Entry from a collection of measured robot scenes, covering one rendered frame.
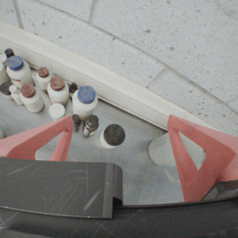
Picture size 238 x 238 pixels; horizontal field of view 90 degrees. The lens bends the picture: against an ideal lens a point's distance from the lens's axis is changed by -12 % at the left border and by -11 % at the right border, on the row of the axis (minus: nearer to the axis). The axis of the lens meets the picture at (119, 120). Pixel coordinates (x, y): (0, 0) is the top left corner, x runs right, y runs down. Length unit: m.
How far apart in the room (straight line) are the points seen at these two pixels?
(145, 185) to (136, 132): 0.19
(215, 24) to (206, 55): 0.07
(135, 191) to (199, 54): 0.44
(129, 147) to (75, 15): 0.42
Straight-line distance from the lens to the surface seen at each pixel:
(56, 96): 0.41
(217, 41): 0.35
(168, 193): 0.57
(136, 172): 0.50
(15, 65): 0.45
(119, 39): 0.38
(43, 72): 0.45
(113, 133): 0.40
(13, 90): 0.45
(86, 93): 0.36
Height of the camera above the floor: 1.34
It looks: 63 degrees down
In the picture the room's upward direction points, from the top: 47 degrees clockwise
